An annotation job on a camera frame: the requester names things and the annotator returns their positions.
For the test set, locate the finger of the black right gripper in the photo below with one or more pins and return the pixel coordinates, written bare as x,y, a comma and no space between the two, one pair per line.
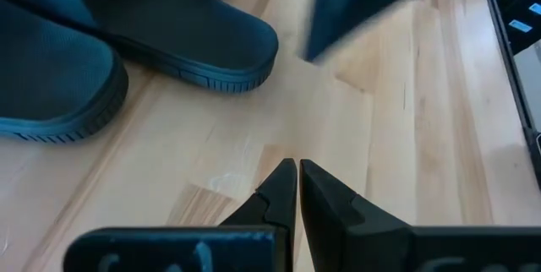
331,10

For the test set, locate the black rubber slide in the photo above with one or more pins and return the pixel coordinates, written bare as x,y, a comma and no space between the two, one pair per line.
50,73
169,23

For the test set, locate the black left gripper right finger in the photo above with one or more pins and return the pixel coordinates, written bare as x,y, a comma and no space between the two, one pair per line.
359,246

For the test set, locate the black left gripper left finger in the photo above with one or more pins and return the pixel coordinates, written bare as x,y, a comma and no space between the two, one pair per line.
253,246

